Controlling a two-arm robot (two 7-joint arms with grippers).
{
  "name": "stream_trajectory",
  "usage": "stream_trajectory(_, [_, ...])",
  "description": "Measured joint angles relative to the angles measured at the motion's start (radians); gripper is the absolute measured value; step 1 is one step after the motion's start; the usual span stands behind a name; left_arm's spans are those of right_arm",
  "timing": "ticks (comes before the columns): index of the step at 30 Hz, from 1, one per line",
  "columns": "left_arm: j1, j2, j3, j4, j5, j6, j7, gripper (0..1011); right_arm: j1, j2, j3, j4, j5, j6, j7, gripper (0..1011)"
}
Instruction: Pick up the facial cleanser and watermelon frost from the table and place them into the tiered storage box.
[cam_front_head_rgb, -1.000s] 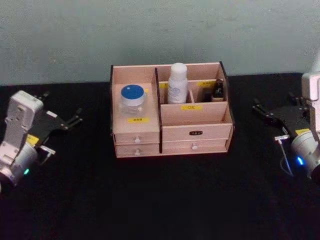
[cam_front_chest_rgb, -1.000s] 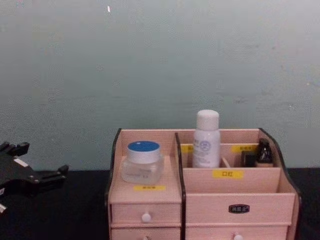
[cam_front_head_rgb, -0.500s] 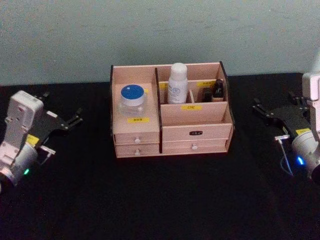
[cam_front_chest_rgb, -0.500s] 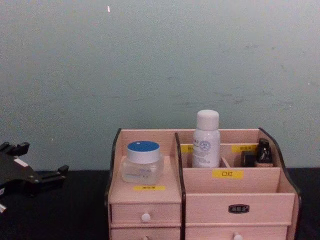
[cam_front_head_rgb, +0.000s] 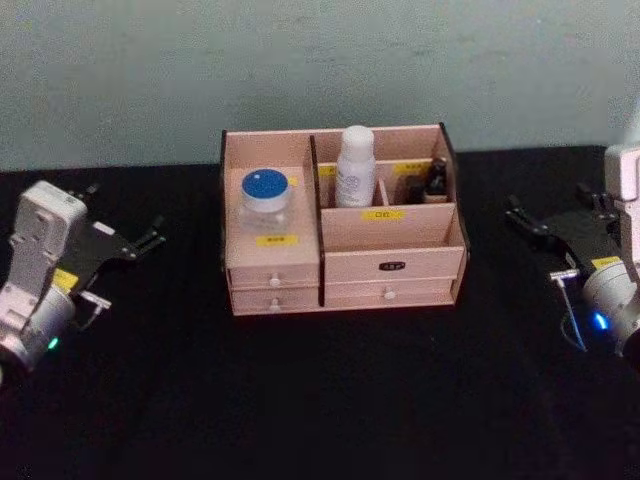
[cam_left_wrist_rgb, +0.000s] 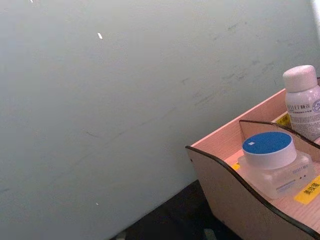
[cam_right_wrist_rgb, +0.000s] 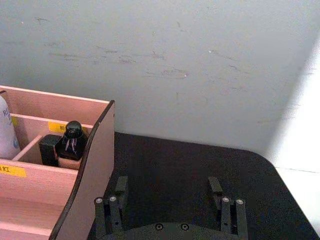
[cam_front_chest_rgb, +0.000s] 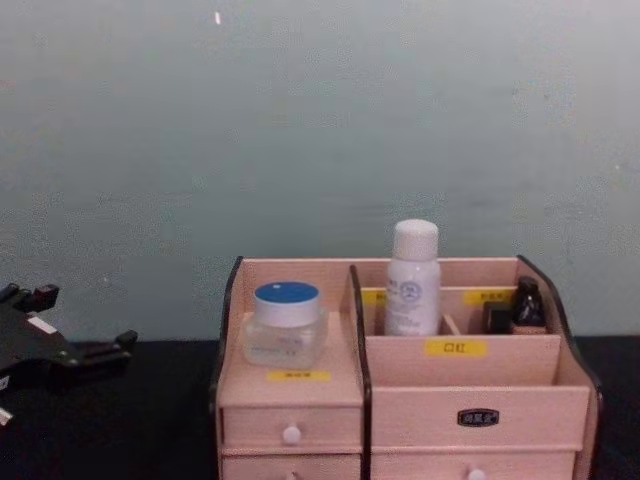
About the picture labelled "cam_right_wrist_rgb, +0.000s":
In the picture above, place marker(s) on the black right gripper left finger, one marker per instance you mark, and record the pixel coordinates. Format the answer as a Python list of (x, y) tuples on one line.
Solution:
[(117, 200)]

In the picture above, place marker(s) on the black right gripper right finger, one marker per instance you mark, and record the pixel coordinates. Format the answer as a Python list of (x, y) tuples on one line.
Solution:
[(230, 212)]

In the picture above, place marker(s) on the pink wooden organizer rack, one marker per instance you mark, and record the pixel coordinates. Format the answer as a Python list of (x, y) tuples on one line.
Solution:
[(82, 180)]

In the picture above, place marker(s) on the black table cloth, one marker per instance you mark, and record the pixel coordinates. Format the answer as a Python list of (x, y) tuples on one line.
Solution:
[(190, 170)]

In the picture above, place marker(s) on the black glass bottle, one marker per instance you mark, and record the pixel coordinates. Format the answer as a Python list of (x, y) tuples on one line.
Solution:
[(70, 145)]

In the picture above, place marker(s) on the black square box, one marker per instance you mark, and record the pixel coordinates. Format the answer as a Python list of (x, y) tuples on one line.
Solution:
[(48, 149)]

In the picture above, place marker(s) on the yellow paper label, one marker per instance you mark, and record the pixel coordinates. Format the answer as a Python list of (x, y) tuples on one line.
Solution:
[(14, 121), (58, 127), (12, 171)]

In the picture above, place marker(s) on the white plastic bottle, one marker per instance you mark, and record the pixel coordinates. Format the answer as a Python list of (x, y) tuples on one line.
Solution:
[(6, 132)]

